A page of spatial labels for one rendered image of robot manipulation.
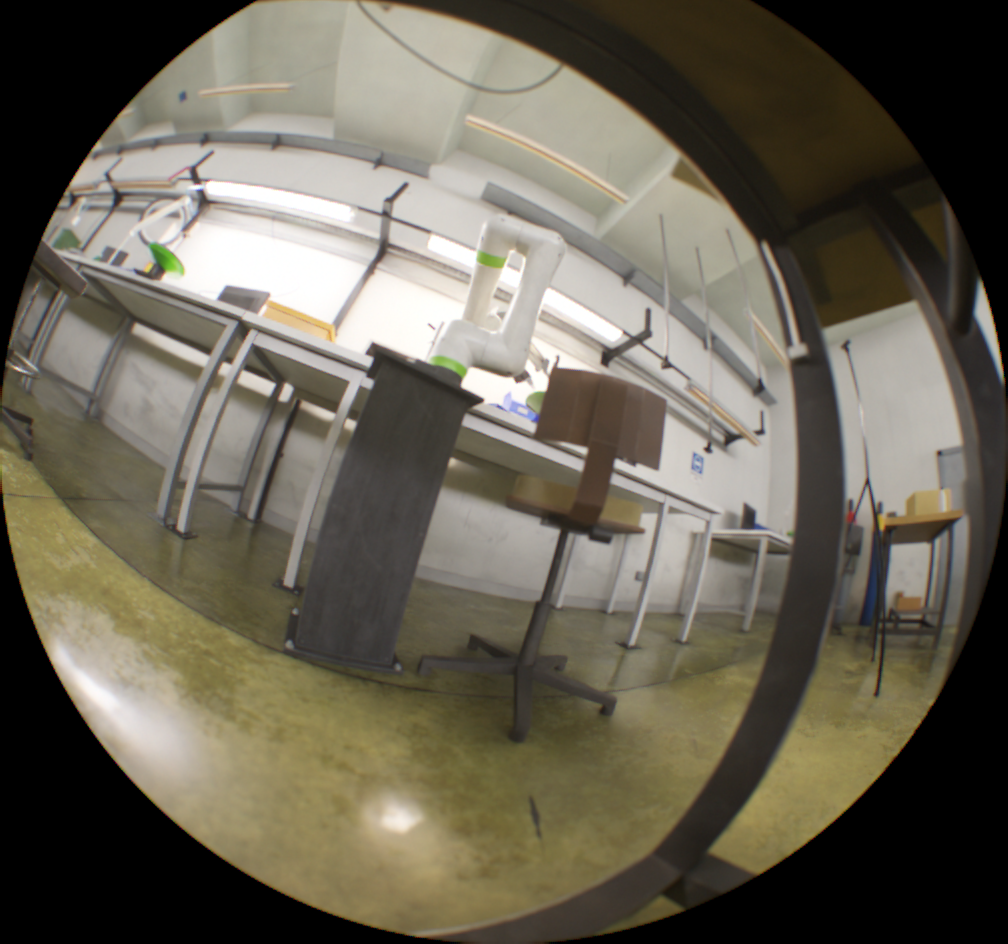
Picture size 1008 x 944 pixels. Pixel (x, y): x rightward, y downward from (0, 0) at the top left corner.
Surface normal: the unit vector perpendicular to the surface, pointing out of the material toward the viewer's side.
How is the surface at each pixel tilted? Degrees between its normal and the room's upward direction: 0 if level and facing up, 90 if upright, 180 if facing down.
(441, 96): 180
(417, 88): 180
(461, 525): 90
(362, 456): 90
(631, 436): 90
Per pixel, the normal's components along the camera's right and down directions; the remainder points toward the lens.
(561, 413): -0.30, -0.35
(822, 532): -0.86, -0.36
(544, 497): -0.02, -0.29
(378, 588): 0.51, -0.10
